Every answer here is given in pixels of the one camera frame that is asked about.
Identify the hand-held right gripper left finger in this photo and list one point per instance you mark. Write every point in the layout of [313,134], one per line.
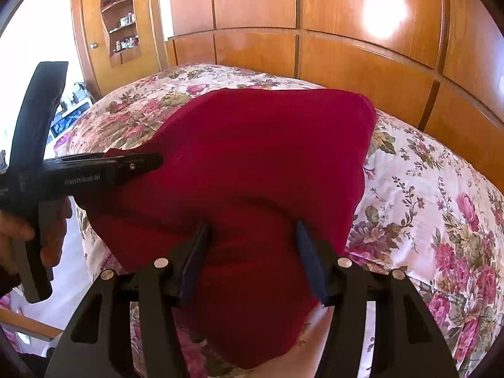
[193,267]

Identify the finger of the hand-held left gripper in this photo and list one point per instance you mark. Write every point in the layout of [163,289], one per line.
[134,164]

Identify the maroon embroidered sweater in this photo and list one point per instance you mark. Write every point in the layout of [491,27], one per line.
[256,157]

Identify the wooden furniture rail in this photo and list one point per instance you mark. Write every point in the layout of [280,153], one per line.
[27,325]

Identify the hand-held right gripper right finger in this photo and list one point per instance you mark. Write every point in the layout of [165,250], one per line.
[311,264]

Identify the wooden shelf with small items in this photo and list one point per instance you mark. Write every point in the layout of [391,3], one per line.
[125,19]

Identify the floral bedspread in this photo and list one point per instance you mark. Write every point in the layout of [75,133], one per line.
[413,212]

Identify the person's left hand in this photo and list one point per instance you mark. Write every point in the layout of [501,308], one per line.
[59,236]

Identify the wooden cabinet with shelf niche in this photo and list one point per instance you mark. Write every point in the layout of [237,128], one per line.
[88,15]

